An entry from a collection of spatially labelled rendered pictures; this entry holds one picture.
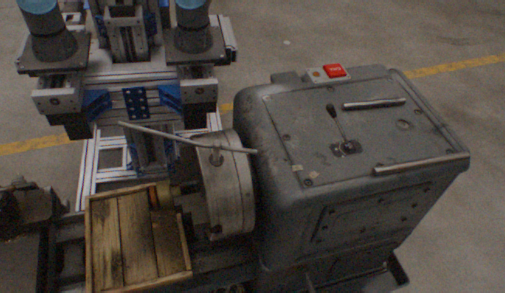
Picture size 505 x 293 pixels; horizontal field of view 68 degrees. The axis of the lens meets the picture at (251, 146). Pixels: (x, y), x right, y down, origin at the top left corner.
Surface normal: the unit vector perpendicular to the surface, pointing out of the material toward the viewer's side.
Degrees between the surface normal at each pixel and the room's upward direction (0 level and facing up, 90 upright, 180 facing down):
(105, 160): 0
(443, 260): 0
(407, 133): 0
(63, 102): 90
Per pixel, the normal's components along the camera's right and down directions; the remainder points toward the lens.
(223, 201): 0.27, 0.18
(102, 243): 0.07, -0.65
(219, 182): 0.22, -0.13
